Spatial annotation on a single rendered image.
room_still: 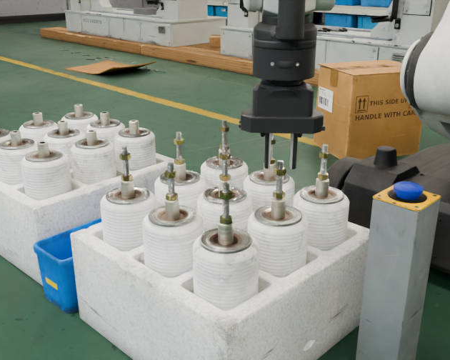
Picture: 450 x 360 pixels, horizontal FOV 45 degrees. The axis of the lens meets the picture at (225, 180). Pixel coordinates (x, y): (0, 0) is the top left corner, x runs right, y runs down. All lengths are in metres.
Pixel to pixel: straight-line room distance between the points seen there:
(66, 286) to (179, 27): 3.27
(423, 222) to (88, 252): 0.54
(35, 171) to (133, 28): 3.43
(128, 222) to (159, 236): 0.10
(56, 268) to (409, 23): 2.30
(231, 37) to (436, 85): 2.75
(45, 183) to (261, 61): 0.58
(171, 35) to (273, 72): 3.40
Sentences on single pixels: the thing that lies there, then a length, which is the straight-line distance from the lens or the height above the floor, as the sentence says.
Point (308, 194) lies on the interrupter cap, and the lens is 0.94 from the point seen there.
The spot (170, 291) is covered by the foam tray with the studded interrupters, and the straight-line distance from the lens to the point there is 0.80.
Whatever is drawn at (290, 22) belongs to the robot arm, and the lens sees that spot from 0.71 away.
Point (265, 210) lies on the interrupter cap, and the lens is 0.87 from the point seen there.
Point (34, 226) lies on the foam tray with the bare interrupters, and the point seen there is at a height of 0.14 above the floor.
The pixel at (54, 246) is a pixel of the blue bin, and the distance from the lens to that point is 1.14.
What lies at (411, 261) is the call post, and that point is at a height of 0.24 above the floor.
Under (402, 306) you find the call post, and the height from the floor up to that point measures 0.16.
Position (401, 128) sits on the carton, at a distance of 1.97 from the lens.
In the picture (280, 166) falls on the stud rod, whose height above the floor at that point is 0.34.
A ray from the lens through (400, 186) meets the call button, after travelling 0.80.
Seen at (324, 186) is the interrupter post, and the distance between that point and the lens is 0.93.
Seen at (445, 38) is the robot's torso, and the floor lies 0.50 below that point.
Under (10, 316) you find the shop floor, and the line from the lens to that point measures 1.13.
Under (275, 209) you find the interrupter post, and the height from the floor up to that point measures 0.27.
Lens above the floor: 0.61
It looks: 21 degrees down
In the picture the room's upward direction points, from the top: straight up
